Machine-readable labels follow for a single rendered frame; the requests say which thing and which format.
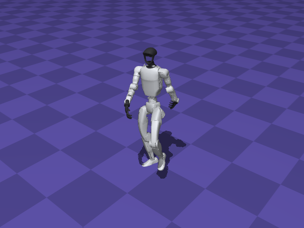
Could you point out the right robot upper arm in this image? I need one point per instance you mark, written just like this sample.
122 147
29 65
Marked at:
136 78

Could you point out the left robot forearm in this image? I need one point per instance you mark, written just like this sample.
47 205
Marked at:
174 98

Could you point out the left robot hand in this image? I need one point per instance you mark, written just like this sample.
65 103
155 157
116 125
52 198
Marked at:
172 104

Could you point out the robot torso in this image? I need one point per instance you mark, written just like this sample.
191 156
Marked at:
151 85

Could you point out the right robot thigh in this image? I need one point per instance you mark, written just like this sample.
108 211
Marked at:
143 123

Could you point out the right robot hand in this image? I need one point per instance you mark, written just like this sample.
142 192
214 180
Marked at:
127 109

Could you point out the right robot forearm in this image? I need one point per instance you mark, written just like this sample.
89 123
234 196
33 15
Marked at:
130 94

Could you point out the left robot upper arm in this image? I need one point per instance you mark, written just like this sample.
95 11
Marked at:
164 73

